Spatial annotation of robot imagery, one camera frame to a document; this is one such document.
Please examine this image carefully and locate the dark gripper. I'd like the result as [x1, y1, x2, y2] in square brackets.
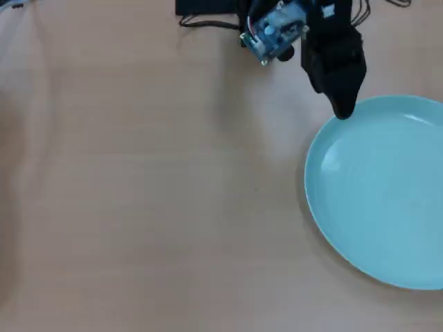
[300, 0, 368, 121]

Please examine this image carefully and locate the light blue plate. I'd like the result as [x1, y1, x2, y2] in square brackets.
[303, 94, 443, 291]

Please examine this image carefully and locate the grey white object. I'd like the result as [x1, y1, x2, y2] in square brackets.
[0, 0, 37, 13]

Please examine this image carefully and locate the blue camera circuit board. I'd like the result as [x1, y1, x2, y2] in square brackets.
[239, 0, 309, 67]

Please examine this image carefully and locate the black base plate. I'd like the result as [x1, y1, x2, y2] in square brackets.
[175, 0, 243, 17]

